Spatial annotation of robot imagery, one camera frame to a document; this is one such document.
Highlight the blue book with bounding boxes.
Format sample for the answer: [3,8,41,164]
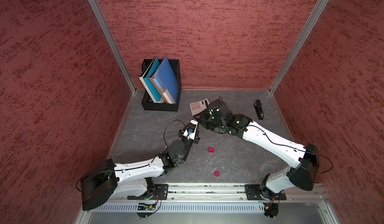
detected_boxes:
[150,57,178,104]

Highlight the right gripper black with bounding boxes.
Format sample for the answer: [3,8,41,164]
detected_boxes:
[193,110,225,132]

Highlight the black stapler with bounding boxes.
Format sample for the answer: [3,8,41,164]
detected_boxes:
[254,99,264,120]

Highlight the orange spine book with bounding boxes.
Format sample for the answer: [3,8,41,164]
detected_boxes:
[150,77,169,104]

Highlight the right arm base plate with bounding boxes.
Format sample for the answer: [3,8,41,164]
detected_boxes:
[245,185,287,201]

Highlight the teal book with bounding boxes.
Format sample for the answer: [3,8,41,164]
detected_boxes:
[139,57,161,103]

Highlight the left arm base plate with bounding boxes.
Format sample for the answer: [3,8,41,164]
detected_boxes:
[127,184,169,200]

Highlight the black mesh file holder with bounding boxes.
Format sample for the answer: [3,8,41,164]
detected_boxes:
[141,59,182,112]

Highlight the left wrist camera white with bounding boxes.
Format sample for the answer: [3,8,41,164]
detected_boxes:
[179,119,199,141]

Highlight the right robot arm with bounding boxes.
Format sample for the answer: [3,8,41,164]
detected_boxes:
[194,99,321,200]

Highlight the pink calculator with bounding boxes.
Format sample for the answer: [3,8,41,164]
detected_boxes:
[190,99,209,116]

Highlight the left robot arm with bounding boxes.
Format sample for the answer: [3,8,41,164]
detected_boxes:
[76,120,200,211]

